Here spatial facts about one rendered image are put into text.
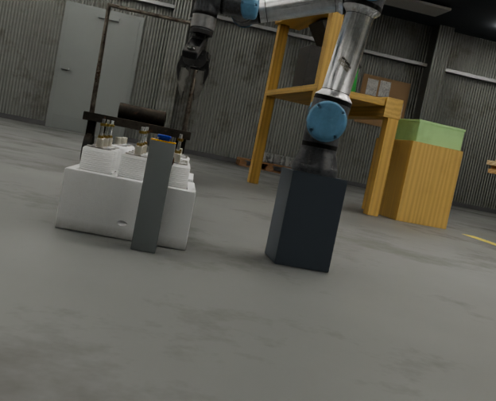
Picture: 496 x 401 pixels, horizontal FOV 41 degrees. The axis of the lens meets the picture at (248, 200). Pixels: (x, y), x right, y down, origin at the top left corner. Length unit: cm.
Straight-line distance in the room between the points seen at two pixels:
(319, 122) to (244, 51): 1014
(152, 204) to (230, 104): 1016
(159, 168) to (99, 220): 28
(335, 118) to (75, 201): 80
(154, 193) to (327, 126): 54
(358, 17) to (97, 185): 91
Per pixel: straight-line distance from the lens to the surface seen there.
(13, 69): 1213
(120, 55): 1190
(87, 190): 199
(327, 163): 210
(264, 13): 217
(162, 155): 183
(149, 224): 185
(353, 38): 201
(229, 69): 1200
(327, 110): 196
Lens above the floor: 35
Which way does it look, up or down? 5 degrees down
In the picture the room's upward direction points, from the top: 11 degrees clockwise
